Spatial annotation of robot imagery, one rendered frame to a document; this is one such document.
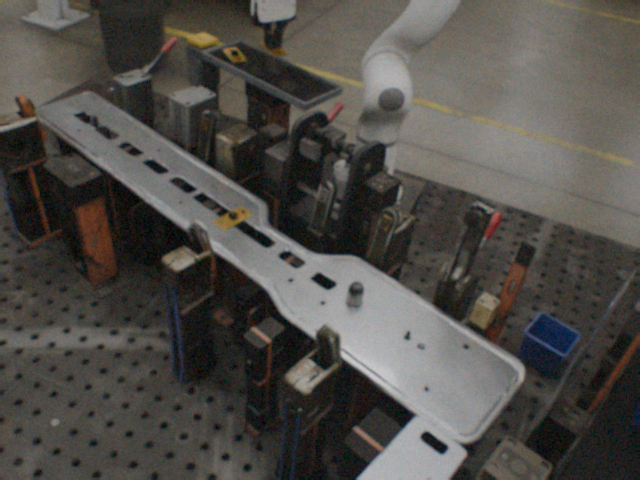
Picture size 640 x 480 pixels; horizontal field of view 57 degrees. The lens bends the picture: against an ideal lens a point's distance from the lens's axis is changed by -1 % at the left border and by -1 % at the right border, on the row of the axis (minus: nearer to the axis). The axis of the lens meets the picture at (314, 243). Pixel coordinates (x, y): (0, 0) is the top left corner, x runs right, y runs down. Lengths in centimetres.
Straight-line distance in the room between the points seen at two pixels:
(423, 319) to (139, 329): 70
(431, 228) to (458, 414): 92
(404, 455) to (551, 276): 98
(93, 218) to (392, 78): 78
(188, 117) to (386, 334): 75
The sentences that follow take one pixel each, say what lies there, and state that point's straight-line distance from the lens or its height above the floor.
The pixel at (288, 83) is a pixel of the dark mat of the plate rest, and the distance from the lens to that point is 152.
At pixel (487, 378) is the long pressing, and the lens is 110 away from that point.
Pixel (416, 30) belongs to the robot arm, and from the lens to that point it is 154.
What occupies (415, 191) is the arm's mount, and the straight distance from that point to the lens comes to 183.
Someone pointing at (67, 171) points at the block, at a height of 103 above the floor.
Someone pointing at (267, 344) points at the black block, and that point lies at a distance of 109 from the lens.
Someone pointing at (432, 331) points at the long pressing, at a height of 100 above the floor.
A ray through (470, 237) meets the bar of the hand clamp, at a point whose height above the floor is 115.
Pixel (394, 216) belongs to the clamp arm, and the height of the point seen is 110.
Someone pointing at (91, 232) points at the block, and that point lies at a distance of 151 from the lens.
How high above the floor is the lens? 183
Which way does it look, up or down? 41 degrees down
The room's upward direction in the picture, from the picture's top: 6 degrees clockwise
